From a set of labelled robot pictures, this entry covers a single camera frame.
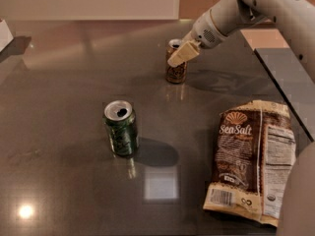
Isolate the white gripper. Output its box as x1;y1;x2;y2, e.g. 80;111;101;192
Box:
167;9;227;67

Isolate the orange soda can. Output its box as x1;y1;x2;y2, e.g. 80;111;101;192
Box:
165;39;187;84

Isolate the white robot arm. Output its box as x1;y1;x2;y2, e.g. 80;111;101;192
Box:
168;0;315;236

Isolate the green soda can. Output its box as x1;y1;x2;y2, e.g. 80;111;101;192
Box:
103;100;139;157

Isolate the sea salt chip bag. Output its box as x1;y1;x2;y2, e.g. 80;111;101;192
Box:
204;100;296;226

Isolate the white box at left edge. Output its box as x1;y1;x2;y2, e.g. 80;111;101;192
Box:
0;20;14;52

